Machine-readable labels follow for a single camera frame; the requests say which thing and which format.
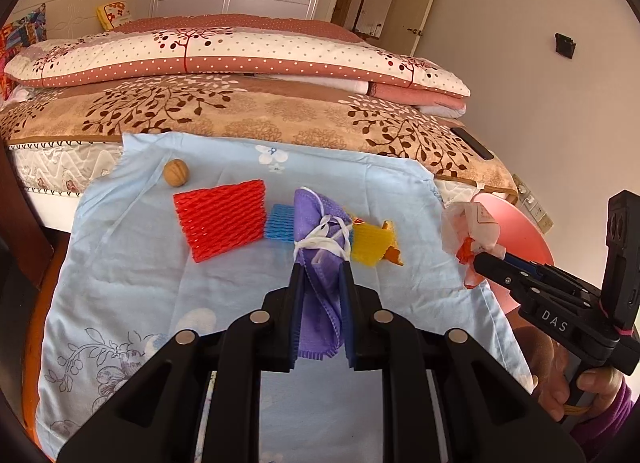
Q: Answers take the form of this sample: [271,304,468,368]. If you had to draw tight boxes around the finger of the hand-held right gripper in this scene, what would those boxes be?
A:
[474,252,597,314]
[504,253,604,297]

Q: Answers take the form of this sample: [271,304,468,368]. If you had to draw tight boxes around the black smartphone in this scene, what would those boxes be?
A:
[449,126,495,161]

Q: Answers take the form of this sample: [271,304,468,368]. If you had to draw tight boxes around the orange peel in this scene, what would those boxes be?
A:
[381,220,405,267]

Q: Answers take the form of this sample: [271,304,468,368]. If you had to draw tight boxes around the colourful patchwork pillow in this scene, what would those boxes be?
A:
[0,3,47,99]

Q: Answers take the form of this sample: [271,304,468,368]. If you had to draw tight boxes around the person's right forearm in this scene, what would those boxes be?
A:
[570,383,640,459]

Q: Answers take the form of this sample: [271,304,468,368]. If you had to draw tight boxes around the beige room door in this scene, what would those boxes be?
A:
[409,0,448,56]

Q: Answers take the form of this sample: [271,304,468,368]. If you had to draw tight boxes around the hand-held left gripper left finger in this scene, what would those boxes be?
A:
[57,263,307,463]

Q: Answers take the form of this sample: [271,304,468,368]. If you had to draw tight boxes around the beige bed headboard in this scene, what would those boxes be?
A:
[0,0,133,44]

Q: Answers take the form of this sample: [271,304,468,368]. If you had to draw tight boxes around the pink plastic bucket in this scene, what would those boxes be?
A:
[442,192,555,316]

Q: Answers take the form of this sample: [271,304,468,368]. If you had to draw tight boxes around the person's right hand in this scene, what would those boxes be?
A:
[537,340,627,422]

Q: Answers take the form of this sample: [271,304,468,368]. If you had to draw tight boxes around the beige leaf print blanket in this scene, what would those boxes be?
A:
[0,76,518,191]

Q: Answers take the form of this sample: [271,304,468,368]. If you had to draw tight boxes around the yellow floral pillow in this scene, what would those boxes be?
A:
[96,0,133,31]

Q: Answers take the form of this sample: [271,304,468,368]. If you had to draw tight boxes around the blue foam fruit net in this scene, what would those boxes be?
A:
[265,203,300,244]

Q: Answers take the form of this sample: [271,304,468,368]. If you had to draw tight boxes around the folded tree print quilt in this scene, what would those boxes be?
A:
[4,13,472,99]

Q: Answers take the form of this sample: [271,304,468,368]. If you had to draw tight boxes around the clear plastic wrapper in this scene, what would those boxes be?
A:
[441,200,506,289]

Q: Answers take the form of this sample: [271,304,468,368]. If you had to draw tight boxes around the dark brown wooden chair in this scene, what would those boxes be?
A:
[0,143,53,289]

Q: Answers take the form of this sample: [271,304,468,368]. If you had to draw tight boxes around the walnut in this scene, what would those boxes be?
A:
[163,158,190,188]

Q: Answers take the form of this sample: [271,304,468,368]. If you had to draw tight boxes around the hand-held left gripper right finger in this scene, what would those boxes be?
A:
[339,260,586,463]

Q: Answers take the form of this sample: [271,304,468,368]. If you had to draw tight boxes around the red foam fruit net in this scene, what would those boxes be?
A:
[173,179,267,264]

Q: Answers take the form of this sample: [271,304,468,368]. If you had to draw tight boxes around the purple face mask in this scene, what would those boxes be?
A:
[292,187,355,360]

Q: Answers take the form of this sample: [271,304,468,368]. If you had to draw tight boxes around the light blue floral cloth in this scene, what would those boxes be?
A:
[37,130,538,463]

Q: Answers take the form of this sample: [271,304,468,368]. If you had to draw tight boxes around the black wall bracket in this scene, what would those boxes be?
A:
[554,32,577,60]

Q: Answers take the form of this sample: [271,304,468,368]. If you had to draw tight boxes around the yellow foam fruit net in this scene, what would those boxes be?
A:
[350,223,396,266]

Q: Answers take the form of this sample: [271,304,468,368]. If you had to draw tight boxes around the pink folded blanket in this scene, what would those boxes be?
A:
[367,80,468,119]

